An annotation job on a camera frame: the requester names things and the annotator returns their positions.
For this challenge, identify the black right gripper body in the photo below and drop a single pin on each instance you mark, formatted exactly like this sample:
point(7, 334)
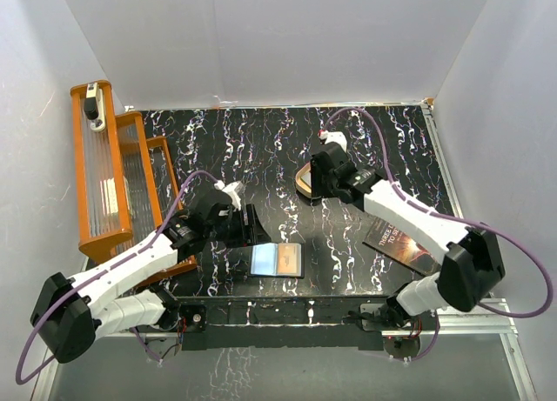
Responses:
point(322, 186)

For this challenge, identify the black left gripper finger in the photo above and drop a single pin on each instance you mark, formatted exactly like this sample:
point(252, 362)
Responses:
point(254, 228)
point(262, 237)

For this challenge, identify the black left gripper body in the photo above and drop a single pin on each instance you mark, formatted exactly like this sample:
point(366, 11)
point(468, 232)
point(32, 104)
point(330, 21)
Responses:
point(231, 230)

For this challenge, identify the blue credit card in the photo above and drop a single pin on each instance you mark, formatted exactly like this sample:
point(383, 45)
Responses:
point(263, 260)

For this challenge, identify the gold VIP card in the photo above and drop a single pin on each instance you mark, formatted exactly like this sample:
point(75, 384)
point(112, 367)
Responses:
point(289, 262)

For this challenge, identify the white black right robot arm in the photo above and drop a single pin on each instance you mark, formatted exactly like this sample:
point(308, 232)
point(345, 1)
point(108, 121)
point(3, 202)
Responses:
point(469, 257)

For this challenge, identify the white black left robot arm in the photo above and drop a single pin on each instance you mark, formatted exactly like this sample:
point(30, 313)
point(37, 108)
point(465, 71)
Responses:
point(71, 313)

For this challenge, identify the orange tiered acrylic rack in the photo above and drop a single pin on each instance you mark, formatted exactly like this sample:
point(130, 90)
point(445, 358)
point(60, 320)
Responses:
point(125, 180)

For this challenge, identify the white device on rack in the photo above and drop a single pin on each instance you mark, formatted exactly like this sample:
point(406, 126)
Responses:
point(94, 108)

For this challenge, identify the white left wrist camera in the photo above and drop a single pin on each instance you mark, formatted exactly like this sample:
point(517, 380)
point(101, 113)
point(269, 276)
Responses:
point(233, 190)

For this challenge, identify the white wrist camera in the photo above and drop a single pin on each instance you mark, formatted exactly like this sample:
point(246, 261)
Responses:
point(333, 137)
point(233, 190)

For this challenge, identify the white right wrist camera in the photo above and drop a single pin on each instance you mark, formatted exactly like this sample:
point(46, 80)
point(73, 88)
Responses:
point(333, 137)

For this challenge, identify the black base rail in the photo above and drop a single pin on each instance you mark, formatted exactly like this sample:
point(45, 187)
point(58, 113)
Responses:
point(203, 323)

